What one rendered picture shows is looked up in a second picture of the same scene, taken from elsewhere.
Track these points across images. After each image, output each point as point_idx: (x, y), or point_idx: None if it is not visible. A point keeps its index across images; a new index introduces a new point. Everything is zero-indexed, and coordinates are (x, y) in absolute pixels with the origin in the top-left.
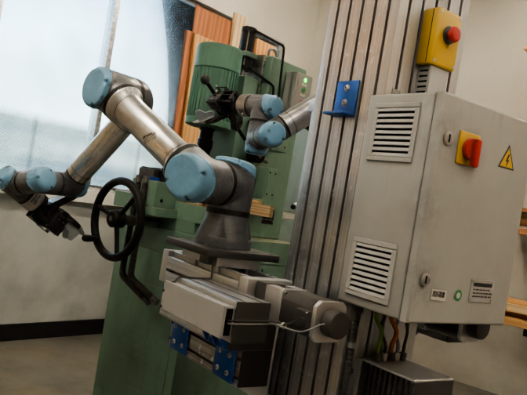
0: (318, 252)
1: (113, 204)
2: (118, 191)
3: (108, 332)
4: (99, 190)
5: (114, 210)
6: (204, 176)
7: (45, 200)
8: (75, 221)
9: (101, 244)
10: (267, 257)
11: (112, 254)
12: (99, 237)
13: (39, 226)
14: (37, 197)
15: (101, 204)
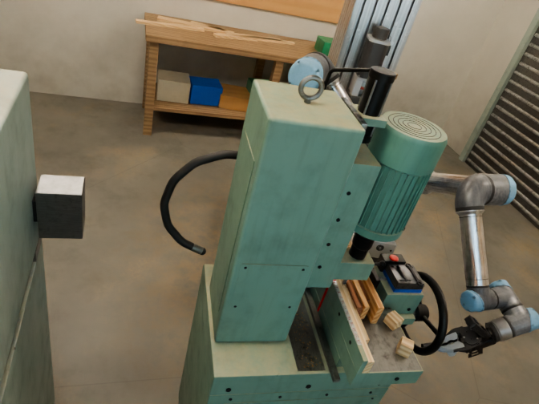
0: None
1: (415, 382)
2: (419, 364)
3: None
4: (447, 321)
5: (426, 305)
6: None
7: (488, 321)
8: (452, 329)
9: (415, 345)
10: None
11: (405, 329)
12: (419, 347)
13: (478, 353)
14: (495, 318)
15: (436, 333)
